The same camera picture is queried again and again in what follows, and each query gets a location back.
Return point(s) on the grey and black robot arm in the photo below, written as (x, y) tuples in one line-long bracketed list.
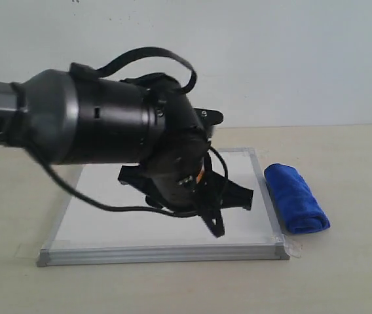
[(145, 124)]

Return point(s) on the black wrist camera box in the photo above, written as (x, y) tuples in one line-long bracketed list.
[(209, 119)]

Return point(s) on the clear tape front right corner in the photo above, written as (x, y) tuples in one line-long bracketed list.
[(293, 248)]

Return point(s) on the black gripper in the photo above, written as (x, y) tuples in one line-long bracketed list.
[(207, 188)]

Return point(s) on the clear tape front left corner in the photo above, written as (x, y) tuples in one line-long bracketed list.
[(28, 250)]

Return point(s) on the white board with aluminium frame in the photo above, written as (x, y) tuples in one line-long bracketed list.
[(83, 234)]

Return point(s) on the clear tape corner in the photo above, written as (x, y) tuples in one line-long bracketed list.
[(293, 248), (28, 250)]

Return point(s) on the blue cloth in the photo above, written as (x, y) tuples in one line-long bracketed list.
[(297, 206)]

